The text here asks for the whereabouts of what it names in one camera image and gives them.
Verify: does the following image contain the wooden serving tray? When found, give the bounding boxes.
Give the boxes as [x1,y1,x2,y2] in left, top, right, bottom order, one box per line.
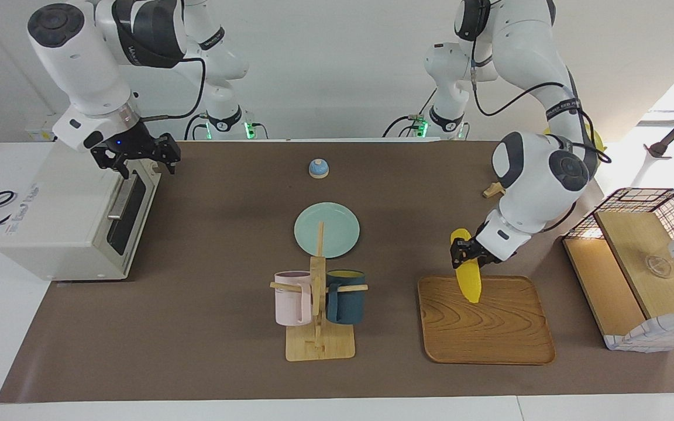
[417,275,556,365]

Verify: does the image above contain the brown table mat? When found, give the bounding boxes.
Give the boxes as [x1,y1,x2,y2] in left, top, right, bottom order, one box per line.
[0,139,674,404]

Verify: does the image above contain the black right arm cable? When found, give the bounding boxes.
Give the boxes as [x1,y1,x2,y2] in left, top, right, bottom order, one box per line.
[141,57,206,120]

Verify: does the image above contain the cream toaster oven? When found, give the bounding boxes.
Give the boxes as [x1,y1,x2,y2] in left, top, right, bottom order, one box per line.
[0,140,162,281]

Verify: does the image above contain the yellow plate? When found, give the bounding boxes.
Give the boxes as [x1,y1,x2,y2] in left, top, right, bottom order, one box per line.
[544,126,604,158]

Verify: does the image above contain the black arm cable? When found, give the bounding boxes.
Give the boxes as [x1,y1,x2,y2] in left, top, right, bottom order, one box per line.
[141,57,206,120]
[469,35,613,234]

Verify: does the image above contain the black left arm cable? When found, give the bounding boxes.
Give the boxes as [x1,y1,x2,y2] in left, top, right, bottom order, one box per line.
[469,35,613,234]

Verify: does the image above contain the mint green plate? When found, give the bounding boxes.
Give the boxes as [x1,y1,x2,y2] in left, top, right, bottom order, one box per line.
[294,202,360,258]

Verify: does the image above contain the black base cable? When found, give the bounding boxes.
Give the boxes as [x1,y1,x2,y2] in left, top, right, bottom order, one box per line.
[184,113,209,141]
[383,88,438,138]

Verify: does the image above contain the wire basket with wooden shelves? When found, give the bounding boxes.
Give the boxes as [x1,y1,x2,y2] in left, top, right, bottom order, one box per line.
[562,188,674,353]

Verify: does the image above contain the dark teal mug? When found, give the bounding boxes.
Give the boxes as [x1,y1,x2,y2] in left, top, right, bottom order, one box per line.
[325,270,366,326]

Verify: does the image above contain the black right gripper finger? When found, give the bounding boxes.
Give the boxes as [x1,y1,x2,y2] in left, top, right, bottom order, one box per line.
[91,146,134,179]
[158,133,181,175]

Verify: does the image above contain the small clear glass dish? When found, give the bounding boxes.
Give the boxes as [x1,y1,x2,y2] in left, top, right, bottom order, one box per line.
[644,254,672,278]

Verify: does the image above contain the glass oven door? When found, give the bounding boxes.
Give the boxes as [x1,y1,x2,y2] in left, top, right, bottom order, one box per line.
[96,157,162,277]

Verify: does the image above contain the yellow corn cob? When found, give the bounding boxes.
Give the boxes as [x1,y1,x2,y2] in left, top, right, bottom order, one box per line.
[451,229,482,303]

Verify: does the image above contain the pink mug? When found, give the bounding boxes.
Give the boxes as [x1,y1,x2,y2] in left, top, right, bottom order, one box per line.
[274,271,314,326]

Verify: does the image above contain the wooden mug tree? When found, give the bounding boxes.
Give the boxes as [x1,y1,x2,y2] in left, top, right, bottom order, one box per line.
[270,221,369,361]

